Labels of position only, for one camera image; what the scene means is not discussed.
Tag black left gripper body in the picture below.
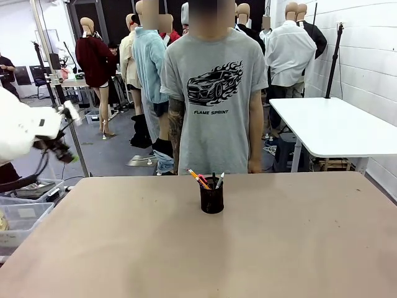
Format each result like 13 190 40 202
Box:
33 135 71 163

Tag yellow orange pencil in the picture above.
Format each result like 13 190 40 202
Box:
186 168 212 191

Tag bare left forearm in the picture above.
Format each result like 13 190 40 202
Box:
247 88 265 162

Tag tattooed right forearm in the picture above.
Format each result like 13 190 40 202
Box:
167 96 186 175

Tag black mesh pen holder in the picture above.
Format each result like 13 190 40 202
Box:
200 177 225 215

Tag person's left hand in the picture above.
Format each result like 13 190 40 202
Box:
248 157 264 174

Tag clear box with electronics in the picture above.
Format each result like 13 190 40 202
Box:
3 178 66 204

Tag white storage crate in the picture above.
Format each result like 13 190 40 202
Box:
84 109 104 125

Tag metal pole stand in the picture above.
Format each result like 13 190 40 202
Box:
29 0 91 178

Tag grey background work table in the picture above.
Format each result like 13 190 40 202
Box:
51 77 96 108

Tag blue office chair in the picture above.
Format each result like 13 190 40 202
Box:
29 64 50 100

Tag black trousers on floor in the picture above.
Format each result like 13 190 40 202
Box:
129 113 153 149

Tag large clear plastic bin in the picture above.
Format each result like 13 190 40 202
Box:
0 201 56 248

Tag yellow green paper bag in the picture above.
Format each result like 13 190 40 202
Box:
0 209 11 231

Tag blue jeans around mannequin feet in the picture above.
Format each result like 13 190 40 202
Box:
152 137 176 176

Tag person in black clothes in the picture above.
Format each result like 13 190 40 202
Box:
0 52 20 99

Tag mannequin in maroon sweater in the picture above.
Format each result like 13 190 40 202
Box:
74 16 118 138

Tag mannequin in beige shirt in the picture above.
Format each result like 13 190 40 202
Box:
118 13 144 116

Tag mannequin in light blue jacket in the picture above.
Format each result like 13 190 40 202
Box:
131 0 175 174

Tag person in grey t-shirt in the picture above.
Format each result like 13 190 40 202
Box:
159 0 269 175

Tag mannequin in red top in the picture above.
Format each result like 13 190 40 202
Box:
159 13 182 48

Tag black plastic step stool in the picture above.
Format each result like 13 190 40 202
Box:
272 132 311 173

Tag mannequin in dark garment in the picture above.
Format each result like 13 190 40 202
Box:
234 2 266 56

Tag mannequin in white shirt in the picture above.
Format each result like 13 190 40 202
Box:
264 1 318 97

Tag wooden pallet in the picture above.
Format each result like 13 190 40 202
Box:
318 157 357 172

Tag white rectangular table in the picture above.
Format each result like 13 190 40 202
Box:
269 96 397 173

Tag mannequin in black jacket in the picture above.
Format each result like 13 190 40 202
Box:
296 2 328 60

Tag black tripod stand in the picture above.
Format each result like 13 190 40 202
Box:
324 21 347 99

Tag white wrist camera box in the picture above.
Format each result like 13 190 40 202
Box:
61 100 84 127

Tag flat mannequin base plate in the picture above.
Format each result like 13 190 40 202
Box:
125 154 159 169

